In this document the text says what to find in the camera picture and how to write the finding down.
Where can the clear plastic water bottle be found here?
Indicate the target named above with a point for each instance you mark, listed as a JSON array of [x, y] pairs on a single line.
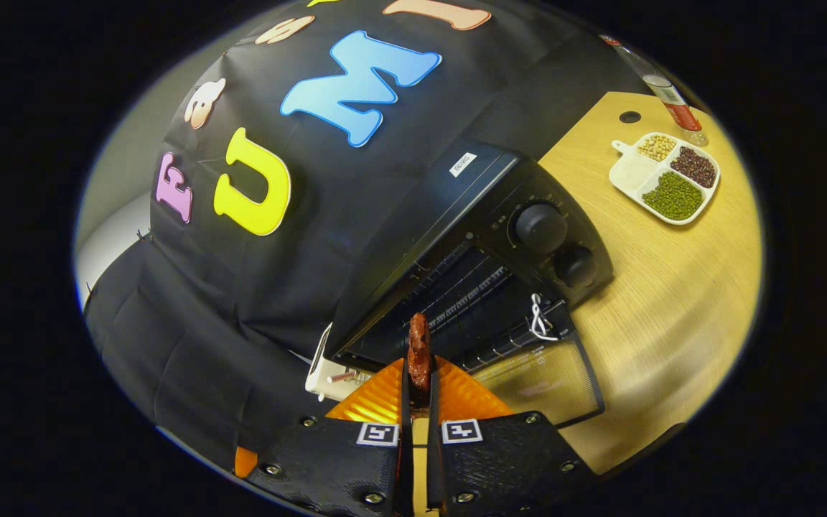
[[672, 104]]

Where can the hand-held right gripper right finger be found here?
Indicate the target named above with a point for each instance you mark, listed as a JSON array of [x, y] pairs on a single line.
[[500, 467]]

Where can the black electric oven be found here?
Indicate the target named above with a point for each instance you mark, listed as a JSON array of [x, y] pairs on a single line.
[[456, 215]]

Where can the red meat slice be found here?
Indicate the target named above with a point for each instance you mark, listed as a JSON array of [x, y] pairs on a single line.
[[419, 352]]

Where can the black backdrop cloth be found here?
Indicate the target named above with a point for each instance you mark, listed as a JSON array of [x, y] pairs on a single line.
[[241, 323]]

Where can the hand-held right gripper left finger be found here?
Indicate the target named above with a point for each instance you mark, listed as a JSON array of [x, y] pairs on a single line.
[[327, 467]]

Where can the white toaster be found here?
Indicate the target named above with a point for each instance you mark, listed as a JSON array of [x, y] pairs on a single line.
[[320, 377]]

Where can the white divided dish of beans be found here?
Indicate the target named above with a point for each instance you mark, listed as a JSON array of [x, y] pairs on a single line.
[[632, 172]]

